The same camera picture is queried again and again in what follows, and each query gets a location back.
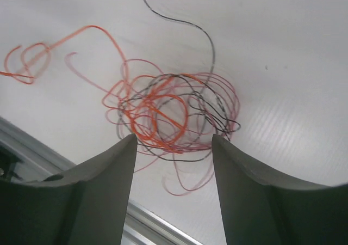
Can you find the aluminium mounting rail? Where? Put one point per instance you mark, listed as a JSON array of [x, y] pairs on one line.
[[36, 162]]

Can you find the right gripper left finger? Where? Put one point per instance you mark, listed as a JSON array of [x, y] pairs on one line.
[[84, 205]]

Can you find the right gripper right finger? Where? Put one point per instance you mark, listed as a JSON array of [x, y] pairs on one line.
[[262, 205]]

